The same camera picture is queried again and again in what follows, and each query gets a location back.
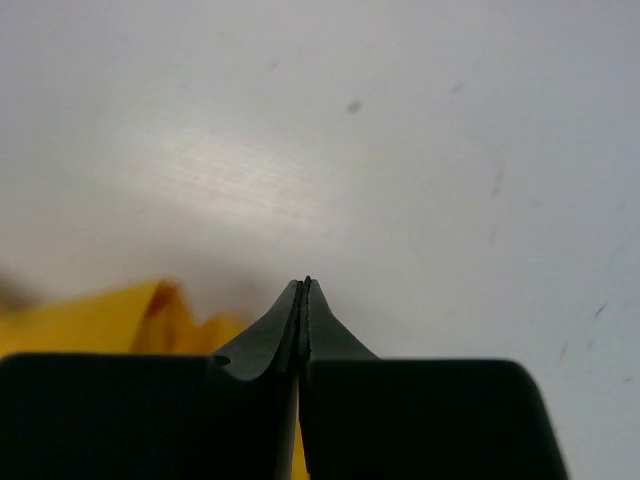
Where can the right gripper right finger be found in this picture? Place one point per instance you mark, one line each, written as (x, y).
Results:
(364, 417)

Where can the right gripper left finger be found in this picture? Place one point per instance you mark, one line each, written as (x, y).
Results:
(200, 415)

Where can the cream printed baby jacket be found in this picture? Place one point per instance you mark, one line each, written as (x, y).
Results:
(125, 320)

